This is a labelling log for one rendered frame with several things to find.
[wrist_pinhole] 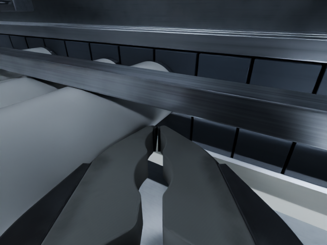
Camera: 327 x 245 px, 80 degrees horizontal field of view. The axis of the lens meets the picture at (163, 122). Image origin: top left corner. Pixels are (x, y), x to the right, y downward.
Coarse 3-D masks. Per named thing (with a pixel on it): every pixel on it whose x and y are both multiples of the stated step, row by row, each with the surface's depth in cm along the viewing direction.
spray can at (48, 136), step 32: (160, 64) 16; (64, 96) 10; (96, 96) 10; (0, 128) 7; (32, 128) 8; (64, 128) 8; (96, 128) 10; (128, 128) 11; (0, 160) 7; (32, 160) 7; (64, 160) 8; (0, 192) 6; (32, 192) 7; (0, 224) 6
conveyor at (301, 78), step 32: (128, 64) 18; (192, 64) 15; (224, 64) 14; (256, 64) 13; (288, 64) 12; (320, 64) 11; (192, 128) 18; (224, 128) 16; (256, 160) 16; (288, 160) 15; (320, 160) 13
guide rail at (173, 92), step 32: (0, 64) 13; (32, 64) 11; (64, 64) 10; (96, 64) 10; (128, 96) 9; (160, 96) 8; (192, 96) 7; (224, 96) 6; (256, 96) 6; (288, 96) 6; (320, 96) 6; (256, 128) 6; (288, 128) 6; (320, 128) 5
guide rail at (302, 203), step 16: (160, 160) 16; (224, 160) 15; (240, 176) 14; (256, 176) 14; (272, 176) 14; (256, 192) 13; (272, 192) 13; (288, 192) 13; (304, 192) 13; (320, 192) 13; (272, 208) 13; (288, 208) 12; (304, 208) 12; (320, 208) 12; (320, 224) 12
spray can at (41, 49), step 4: (32, 48) 22; (36, 48) 22; (40, 48) 22; (44, 48) 23; (48, 48) 23; (40, 52) 22; (44, 52) 22; (48, 52) 22; (52, 52) 23; (0, 72) 18; (4, 72) 18; (8, 72) 19; (12, 72) 19; (0, 76) 18; (4, 76) 18; (8, 76) 19; (12, 76) 19; (16, 76) 19; (0, 80) 18
